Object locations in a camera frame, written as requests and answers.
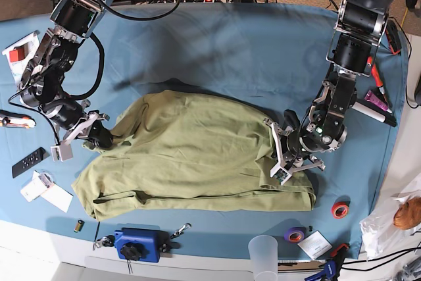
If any black zip tie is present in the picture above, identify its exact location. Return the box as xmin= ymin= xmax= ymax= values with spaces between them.
xmin=92 ymin=221 xmax=101 ymax=251

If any orange black clamp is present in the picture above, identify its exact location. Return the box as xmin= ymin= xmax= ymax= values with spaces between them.
xmin=385 ymin=20 xmax=402 ymax=55

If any purple tape roll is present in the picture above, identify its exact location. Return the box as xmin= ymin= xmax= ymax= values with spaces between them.
xmin=284 ymin=227 xmax=307 ymax=243

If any translucent plastic cup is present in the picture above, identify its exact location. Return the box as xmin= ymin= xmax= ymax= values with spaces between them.
xmin=248 ymin=235 xmax=278 ymax=281

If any brown bread roll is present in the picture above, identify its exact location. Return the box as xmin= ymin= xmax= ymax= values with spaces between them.
xmin=393 ymin=197 xmax=421 ymax=230

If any white printed card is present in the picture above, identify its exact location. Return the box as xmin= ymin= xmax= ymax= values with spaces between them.
xmin=298 ymin=231 xmax=332 ymax=260

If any white paper card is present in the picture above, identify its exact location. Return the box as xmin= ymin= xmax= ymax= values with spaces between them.
xmin=41 ymin=184 xmax=73 ymax=213

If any orange handled screwdriver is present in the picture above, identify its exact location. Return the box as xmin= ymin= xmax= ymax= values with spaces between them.
xmin=367 ymin=56 xmax=389 ymax=105

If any white lint roller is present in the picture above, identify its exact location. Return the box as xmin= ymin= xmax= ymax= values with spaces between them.
xmin=351 ymin=102 xmax=397 ymax=127

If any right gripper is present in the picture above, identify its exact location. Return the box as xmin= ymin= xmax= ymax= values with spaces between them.
xmin=42 ymin=99 xmax=113 ymax=149

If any olive green t-shirt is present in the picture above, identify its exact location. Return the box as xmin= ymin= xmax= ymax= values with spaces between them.
xmin=72 ymin=90 xmax=316 ymax=221

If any white card box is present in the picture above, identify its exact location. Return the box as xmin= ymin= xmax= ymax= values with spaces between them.
xmin=20 ymin=171 xmax=54 ymax=202

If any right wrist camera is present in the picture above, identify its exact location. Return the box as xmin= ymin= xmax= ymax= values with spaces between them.
xmin=51 ymin=144 xmax=73 ymax=162

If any orange tape roll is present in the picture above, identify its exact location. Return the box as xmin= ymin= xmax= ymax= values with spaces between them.
xmin=331 ymin=201 xmax=349 ymax=219

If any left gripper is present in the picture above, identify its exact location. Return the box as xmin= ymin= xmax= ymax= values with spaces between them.
xmin=264 ymin=118 xmax=326 ymax=176

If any silver carabiner clip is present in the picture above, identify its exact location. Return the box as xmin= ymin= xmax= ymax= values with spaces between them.
xmin=170 ymin=223 xmax=191 ymax=239

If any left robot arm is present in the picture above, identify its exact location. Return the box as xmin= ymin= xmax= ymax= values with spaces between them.
xmin=264 ymin=0 xmax=396 ymax=184

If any small orange box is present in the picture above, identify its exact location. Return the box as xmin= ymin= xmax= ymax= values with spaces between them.
xmin=9 ymin=47 xmax=26 ymax=63

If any blue clamp mount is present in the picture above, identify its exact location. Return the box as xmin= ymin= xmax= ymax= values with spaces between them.
xmin=114 ymin=228 xmax=172 ymax=263

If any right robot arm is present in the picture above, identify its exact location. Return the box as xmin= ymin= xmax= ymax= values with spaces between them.
xmin=8 ymin=0 xmax=113 ymax=149

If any small green battery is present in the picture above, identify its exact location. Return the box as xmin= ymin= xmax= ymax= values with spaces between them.
xmin=74 ymin=220 xmax=84 ymax=233

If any blue spring clamp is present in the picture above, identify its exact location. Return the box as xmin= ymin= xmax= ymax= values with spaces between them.
xmin=304 ymin=243 xmax=349 ymax=281

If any black remote control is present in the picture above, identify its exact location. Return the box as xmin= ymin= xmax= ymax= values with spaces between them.
xmin=12 ymin=147 xmax=49 ymax=178

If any orange white utility knife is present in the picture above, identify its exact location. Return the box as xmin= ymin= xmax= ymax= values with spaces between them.
xmin=0 ymin=110 xmax=36 ymax=128

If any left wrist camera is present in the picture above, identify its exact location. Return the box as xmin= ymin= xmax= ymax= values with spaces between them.
xmin=270 ymin=165 xmax=292 ymax=186

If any pink tube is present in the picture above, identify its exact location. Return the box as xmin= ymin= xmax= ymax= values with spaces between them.
xmin=364 ymin=90 xmax=392 ymax=113

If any blue table cloth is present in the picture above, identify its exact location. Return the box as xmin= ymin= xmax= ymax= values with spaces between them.
xmin=1 ymin=3 xmax=398 ymax=259

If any white plastic bag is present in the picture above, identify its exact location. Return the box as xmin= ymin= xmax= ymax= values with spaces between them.
xmin=360 ymin=175 xmax=420 ymax=259

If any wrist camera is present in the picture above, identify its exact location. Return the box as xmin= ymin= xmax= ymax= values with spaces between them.
xmin=270 ymin=165 xmax=292 ymax=186
xmin=51 ymin=144 xmax=73 ymax=162

